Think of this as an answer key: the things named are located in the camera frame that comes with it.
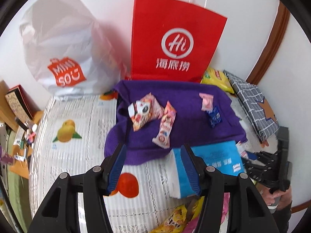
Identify person right hand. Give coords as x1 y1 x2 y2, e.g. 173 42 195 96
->
259 186 292 210

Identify pink peach candy packet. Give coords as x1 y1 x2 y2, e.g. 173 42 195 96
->
199 93 213 111

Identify purple towel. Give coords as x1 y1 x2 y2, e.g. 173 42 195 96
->
104 81 247 165

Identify white red snack packet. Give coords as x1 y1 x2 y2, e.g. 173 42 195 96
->
236 142 249 159

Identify magenta snack packet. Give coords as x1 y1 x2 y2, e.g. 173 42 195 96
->
182 192 230 232

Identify yellow snack packet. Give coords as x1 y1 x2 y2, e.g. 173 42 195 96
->
151 197 204 232

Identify red paper shopping bag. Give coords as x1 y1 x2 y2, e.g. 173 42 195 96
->
130 0 227 82

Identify white Miniso plastic bag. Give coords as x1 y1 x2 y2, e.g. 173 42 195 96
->
19 0 127 98

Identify blue snack packet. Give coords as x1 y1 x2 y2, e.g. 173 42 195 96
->
206 106 222 128

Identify brown door frame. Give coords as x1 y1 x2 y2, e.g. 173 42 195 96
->
246 2 290 85

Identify panda print snack packet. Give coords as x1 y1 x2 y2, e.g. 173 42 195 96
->
128 93 164 131

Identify framed picture box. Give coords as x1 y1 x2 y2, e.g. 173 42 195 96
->
5 85 33 123

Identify pink white stick packet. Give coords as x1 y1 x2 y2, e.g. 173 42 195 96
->
152 101 176 149

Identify grey plaid star pouch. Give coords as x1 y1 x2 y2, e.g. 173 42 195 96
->
224 70 279 142

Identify yellow chips bag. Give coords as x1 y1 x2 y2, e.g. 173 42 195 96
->
201 67 234 94

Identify blue tissue pack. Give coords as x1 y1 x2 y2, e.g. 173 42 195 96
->
167 140 246 199

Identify wooden furniture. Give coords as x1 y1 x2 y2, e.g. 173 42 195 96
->
0 79 44 180

